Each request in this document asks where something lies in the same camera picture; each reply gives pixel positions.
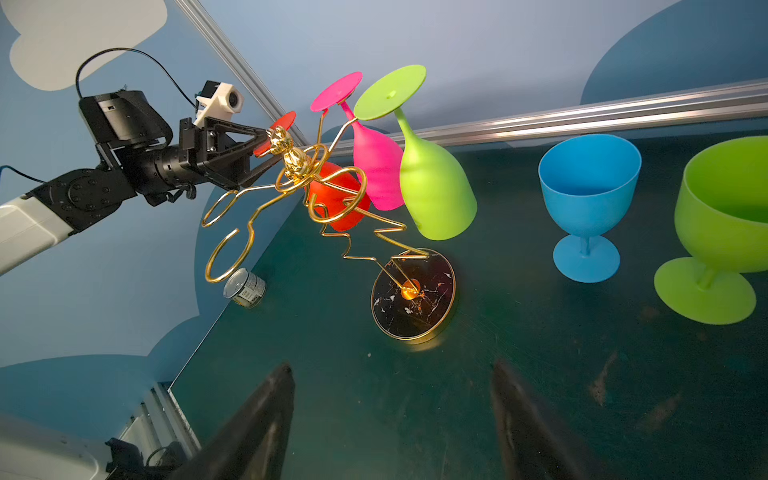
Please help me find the green wine glass back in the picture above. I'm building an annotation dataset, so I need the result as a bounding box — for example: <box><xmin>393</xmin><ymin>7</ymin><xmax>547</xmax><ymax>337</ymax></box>
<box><xmin>353</xmin><ymin>64</ymin><xmax>478</xmax><ymax>241</ymax></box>

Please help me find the gold wire glass rack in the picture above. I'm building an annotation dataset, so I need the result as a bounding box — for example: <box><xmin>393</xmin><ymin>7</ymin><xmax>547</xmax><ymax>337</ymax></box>
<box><xmin>200</xmin><ymin>110</ymin><xmax>458</xmax><ymax>344</ymax></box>

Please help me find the green wine glass front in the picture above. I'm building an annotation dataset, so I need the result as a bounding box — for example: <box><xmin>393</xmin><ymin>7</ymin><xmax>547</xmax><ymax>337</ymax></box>
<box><xmin>654</xmin><ymin>136</ymin><xmax>767</xmax><ymax>325</ymax></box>

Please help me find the aluminium frame back rail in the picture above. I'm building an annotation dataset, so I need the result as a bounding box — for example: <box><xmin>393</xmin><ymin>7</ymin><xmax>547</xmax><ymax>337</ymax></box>
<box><xmin>329</xmin><ymin>77</ymin><xmax>768</xmax><ymax>157</ymax></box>

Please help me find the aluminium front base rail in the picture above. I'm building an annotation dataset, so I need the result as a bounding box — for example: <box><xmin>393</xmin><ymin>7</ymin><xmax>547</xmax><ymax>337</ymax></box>
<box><xmin>0</xmin><ymin>383</ymin><xmax>202</xmax><ymax>480</ymax></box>

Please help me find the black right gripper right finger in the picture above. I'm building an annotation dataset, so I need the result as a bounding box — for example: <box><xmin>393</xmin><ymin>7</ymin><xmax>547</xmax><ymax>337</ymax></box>
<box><xmin>491</xmin><ymin>359</ymin><xmax>618</xmax><ymax>479</ymax></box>

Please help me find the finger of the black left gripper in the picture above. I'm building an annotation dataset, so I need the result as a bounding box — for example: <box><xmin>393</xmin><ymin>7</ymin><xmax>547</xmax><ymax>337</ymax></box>
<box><xmin>204</xmin><ymin>117</ymin><xmax>269</xmax><ymax>144</ymax></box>
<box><xmin>228</xmin><ymin>142</ymin><xmax>281</xmax><ymax>189</ymax></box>

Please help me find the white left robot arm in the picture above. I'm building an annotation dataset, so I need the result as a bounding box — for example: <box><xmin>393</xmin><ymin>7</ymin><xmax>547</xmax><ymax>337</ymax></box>
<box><xmin>1</xmin><ymin>90</ymin><xmax>278</xmax><ymax>273</ymax></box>

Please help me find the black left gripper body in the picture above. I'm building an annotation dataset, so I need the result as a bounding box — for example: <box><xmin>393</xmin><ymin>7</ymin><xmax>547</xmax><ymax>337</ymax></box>
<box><xmin>179</xmin><ymin>117</ymin><xmax>240</xmax><ymax>189</ymax></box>

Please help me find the small tin can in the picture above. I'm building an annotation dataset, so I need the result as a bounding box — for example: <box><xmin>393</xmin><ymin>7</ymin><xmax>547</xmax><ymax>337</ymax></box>
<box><xmin>223</xmin><ymin>268</ymin><xmax>266</xmax><ymax>308</ymax></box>

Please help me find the green wine glass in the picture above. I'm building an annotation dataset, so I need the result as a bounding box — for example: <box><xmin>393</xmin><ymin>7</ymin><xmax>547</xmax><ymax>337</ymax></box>
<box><xmin>654</xmin><ymin>136</ymin><xmax>767</xmax><ymax>325</ymax></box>
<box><xmin>353</xmin><ymin>64</ymin><xmax>478</xmax><ymax>241</ymax></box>

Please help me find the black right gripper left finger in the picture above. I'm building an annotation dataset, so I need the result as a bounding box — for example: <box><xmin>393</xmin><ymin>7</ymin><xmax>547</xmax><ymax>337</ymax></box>
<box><xmin>170</xmin><ymin>363</ymin><xmax>295</xmax><ymax>479</ymax></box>

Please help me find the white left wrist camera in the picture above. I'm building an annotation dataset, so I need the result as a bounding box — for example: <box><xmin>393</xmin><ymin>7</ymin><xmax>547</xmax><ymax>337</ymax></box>
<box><xmin>193</xmin><ymin>80</ymin><xmax>244</xmax><ymax>128</ymax></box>

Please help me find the blue wine glass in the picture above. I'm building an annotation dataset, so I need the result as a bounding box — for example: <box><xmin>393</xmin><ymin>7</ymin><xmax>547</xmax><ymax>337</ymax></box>
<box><xmin>538</xmin><ymin>134</ymin><xmax>642</xmax><ymax>284</ymax></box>

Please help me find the pink wine glass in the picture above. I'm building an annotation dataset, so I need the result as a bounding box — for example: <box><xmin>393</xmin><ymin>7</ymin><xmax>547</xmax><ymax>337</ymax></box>
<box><xmin>310</xmin><ymin>72</ymin><xmax>404</xmax><ymax>211</ymax></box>

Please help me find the aluminium frame left post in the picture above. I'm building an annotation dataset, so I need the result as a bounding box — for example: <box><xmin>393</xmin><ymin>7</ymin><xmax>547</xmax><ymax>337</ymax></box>
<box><xmin>175</xmin><ymin>0</ymin><xmax>288</xmax><ymax>120</ymax></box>

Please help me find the red wine glass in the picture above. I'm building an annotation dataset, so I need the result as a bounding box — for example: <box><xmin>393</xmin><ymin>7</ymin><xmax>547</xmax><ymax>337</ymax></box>
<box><xmin>253</xmin><ymin>112</ymin><xmax>370</xmax><ymax>233</ymax></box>

